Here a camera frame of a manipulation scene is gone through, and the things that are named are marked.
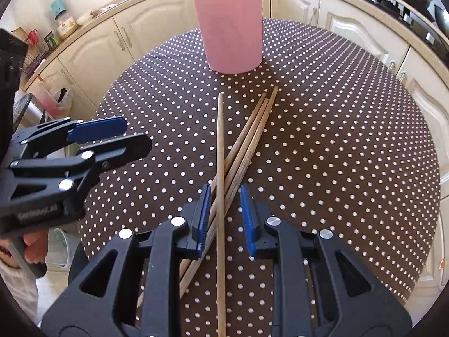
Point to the steel bin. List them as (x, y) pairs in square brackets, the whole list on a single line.
[(29, 110)]

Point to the small white bowl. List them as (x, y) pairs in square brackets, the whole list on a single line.
[(84, 17)]

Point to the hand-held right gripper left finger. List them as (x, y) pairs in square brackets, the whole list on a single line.
[(204, 217)]

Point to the pink utensil holder cup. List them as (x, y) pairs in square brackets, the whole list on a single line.
[(228, 35)]

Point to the person's left hand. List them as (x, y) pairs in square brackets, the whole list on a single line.
[(37, 247)]

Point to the person's light clothing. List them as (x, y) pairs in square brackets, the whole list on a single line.
[(17, 295)]

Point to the brown paper bag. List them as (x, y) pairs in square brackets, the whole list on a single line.
[(19, 34)]

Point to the long wooden chopstick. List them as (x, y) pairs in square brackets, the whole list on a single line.
[(220, 147)]

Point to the clear plastic bag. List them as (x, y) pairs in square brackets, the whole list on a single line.
[(54, 103)]

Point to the white plastic bucket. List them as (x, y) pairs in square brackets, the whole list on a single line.
[(61, 249)]

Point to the black gas stove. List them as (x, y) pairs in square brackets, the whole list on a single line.
[(421, 24)]

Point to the cream kitchen cabinets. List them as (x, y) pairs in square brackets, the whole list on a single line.
[(94, 56)]

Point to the small dark jar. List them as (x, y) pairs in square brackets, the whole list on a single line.
[(51, 41)]

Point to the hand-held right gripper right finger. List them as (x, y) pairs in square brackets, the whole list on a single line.
[(247, 217)]

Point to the labelled glass jar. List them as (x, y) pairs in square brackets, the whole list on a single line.
[(67, 27)]

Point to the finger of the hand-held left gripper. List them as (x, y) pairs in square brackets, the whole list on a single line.
[(129, 147), (101, 128)]

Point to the steel wok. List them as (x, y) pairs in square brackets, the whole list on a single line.
[(442, 17)]

